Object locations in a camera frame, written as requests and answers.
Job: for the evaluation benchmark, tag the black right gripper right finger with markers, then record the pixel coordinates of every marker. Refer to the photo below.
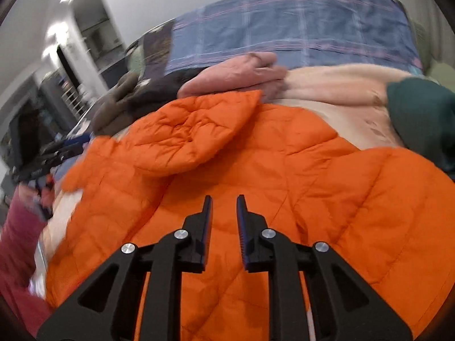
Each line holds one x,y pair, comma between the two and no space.
314,294

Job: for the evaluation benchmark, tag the green pillow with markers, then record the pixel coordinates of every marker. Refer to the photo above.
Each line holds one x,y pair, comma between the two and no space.
439,72

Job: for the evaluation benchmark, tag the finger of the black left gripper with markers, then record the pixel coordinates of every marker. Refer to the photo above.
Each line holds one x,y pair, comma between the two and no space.
54,159
66,143

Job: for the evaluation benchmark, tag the pink folded garment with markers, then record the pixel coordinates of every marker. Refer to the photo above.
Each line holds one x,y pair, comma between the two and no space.
248,72

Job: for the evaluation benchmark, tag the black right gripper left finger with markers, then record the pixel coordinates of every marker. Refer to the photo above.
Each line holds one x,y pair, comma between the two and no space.
136,293

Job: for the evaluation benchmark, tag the brown fleece garment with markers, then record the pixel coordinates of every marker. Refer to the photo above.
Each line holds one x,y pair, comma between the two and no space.
113,115

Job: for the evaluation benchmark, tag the dark green folded garment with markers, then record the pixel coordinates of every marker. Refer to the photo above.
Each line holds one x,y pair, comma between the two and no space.
422,114

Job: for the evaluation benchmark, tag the cream fleece blanket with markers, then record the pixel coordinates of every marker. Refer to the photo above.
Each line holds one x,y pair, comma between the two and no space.
350,98

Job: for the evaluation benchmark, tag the red sleeve left forearm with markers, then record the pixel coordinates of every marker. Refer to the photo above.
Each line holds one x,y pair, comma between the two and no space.
19,238

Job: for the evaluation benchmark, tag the white ladder shelf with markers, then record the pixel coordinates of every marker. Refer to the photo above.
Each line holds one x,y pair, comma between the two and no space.
73,100

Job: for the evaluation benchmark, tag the blue plaid quilt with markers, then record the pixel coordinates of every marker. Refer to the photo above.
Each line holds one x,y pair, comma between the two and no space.
300,32

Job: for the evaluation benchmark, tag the black folded garment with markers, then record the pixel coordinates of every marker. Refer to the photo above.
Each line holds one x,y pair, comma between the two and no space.
160,92

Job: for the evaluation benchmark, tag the dark patterned pillow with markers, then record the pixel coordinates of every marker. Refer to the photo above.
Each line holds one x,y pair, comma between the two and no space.
156,50

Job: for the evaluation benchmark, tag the orange puffer jacket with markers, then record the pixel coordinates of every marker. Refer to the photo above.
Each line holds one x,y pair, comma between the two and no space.
388,212

